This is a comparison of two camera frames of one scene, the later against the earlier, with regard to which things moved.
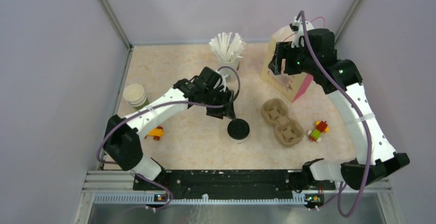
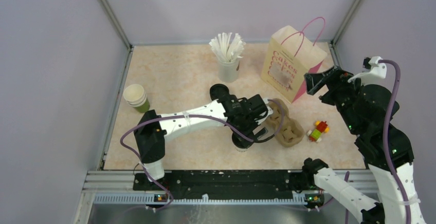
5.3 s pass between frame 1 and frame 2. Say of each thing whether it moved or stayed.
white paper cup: moved
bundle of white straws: stayed
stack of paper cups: stayed
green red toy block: stayed
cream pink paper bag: stayed
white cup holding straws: stayed
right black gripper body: moved
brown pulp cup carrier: stayed
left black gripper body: moved
